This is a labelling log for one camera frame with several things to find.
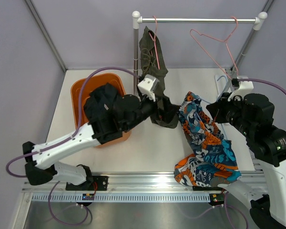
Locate metal clothes rack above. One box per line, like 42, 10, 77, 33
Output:
130, 10, 268, 82

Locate orange plastic basket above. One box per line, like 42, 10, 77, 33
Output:
71, 73, 132, 149

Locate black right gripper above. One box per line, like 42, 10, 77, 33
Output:
207, 92, 254, 138

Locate blue hanger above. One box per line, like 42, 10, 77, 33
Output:
200, 74, 229, 139

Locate white slotted cable duct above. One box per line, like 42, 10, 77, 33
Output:
32, 193, 211, 203

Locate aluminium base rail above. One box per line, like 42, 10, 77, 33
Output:
22, 171, 268, 193

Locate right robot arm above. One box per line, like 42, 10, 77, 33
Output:
206, 93, 286, 229

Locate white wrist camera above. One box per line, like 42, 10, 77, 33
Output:
137, 74, 159, 102
228, 77, 254, 101

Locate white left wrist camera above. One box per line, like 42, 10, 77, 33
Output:
137, 74, 159, 102

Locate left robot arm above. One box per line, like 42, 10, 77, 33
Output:
22, 94, 179, 190

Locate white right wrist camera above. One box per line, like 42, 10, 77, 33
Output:
228, 77, 254, 101

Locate dark navy shorts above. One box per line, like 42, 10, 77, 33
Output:
83, 83, 123, 124

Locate colourful patterned shorts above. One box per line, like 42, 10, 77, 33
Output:
174, 92, 241, 187

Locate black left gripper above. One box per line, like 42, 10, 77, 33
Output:
123, 92, 179, 132

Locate olive green shorts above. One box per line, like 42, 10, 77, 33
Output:
139, 27, 178, 129

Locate pink hanger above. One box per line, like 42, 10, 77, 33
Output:
189, 16, 239, 80
149, 16, 160, 70

